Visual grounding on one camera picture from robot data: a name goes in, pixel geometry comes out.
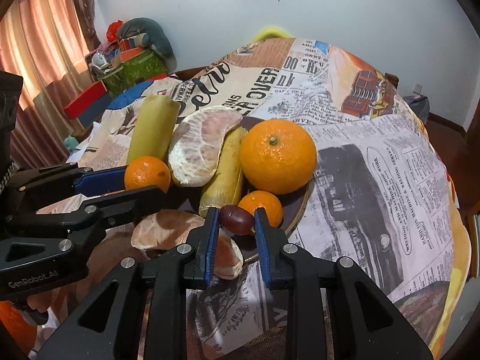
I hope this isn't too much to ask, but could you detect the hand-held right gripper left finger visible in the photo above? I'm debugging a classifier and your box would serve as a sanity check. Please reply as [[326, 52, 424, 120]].
[[37, 207, 220, 360]]

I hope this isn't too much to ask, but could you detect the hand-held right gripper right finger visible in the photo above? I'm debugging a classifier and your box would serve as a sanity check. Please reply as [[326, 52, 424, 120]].
[[254, 208, 436, 360]]

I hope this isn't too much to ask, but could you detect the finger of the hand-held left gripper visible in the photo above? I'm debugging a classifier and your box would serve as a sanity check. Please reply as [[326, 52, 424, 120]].
[[0, 185, 167, 274], [7, 162, 127, 211]]

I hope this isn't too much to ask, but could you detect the dark red date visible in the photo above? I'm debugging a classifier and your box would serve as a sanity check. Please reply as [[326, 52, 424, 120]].
[[219, 205, 255, 232]]

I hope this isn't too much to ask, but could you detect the small mandarin orange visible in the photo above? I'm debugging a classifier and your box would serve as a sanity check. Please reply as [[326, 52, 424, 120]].
[[238, 190, 283, 236], [124, 156, 172, 194]]

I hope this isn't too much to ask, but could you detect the purple plate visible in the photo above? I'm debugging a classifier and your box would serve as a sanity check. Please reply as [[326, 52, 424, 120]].
[[142, 115, 312, 265]]

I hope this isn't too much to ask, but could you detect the peeled pomelo segment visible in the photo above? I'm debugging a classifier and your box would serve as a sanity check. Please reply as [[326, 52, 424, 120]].
[[167, 106, 244, 188], [131, 210, 244, 280]]

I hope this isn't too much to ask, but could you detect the green sugarcane piece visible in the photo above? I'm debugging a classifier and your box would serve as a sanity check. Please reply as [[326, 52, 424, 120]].
[[126, 95, 180, 166], [199, 127, 248, 218]]

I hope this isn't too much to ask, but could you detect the large orange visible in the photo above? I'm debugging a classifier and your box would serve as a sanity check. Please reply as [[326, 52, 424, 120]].
[[239, 119, 317, 195]]

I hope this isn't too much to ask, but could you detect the red and blue box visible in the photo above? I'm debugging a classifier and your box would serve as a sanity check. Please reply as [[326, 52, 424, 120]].
[[63, 80, 110, 126]]

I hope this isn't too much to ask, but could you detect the blue cloth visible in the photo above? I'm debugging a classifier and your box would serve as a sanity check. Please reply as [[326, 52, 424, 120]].
[[107, 79, 158, 111]]

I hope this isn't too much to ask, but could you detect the green cardboard box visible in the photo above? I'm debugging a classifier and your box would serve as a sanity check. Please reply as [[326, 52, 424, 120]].
[[95, 47, 169, 96]]

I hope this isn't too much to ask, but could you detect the white toy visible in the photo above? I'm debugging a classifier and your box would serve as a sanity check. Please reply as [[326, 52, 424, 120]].
[[92, 52, 109, 74]]

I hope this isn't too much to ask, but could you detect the orange box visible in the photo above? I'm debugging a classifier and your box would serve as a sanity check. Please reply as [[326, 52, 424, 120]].
[[114, 47, 148, 64]]

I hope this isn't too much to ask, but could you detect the printed newspaper pattern tablecloth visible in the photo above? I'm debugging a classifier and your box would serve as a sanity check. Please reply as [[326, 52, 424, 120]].
[[37, 37, 462, 360]]

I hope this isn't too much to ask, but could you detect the peach curtain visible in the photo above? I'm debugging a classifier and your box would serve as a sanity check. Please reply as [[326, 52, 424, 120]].
[[0, 0, 92, 158]]

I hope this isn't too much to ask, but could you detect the red plastic bag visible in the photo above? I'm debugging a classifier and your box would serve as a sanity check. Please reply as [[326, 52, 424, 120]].
[[106, 20, 124, 42]]

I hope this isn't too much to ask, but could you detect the grey plush toy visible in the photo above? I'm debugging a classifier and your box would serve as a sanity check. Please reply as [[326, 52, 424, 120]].
[[116, 17, 174, 59]]

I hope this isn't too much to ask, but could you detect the brown patterned curtain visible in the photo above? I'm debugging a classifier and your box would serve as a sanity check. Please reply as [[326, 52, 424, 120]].
[[65, 0, 102, 51]]

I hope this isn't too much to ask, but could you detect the grey backpack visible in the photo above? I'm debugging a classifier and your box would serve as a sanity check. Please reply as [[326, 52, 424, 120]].
[[403, 95, 430, 132]]

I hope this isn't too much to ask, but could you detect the yellow foam chair back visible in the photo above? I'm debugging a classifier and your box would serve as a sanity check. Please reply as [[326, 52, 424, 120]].
[[252, 25, 291, 42]]

